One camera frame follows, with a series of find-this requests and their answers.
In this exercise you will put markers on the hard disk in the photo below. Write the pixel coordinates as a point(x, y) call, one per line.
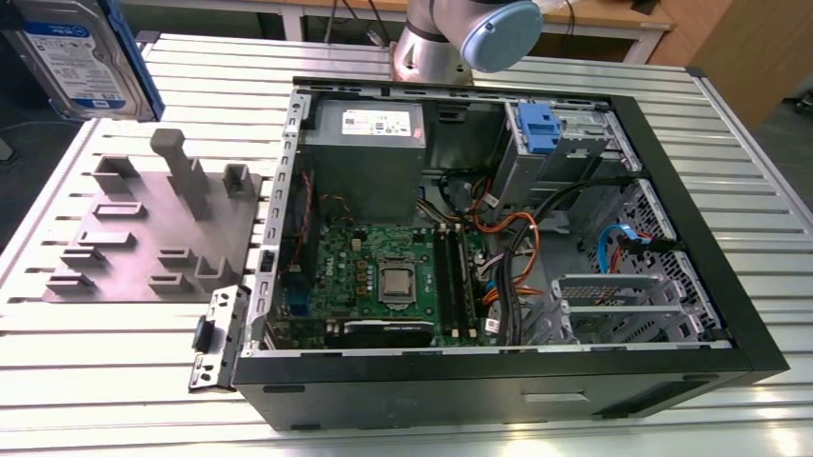
point(76, 62)

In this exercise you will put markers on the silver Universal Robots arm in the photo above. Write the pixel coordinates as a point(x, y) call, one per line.
point(431, 57)

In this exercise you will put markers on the grey metal disk bay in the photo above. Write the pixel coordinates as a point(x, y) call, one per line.
point(619, 309)

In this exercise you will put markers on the green motherboard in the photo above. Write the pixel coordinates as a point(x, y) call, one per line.
point(343, 247)

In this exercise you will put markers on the silver CPU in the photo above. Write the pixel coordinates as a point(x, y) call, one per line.
point(396, 281)

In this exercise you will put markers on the grey power supply unit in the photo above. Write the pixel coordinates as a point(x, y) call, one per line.
point(361, 181)

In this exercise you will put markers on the CPU socket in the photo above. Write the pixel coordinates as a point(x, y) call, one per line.
point(384, 300)

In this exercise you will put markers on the black graphics card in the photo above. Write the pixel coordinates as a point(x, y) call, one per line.
point(380, 333)

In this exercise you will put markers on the grey optical drive cage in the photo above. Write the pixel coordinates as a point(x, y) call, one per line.
point(558, 166)

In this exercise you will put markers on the blue drive cage latch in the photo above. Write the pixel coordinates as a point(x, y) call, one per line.
point(538, 128)

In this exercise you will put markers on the black open PC case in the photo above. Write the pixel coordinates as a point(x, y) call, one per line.
point(444, 395)

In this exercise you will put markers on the grey parts rack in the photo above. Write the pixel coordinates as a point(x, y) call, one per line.
point(164, 238)

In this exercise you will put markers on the wooden desk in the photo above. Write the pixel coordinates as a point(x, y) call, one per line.
point(628, 19)

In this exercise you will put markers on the small black desk device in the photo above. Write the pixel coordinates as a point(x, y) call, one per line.
point(645, 5)

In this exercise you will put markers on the brown wooden cabinet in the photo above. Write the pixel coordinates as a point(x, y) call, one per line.
point(749, 57)

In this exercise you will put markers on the grey metal slot bracket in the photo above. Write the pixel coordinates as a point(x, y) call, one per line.
point(225, 328)

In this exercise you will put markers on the blue black bracket latch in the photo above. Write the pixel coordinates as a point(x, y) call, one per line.
point(203, 333)

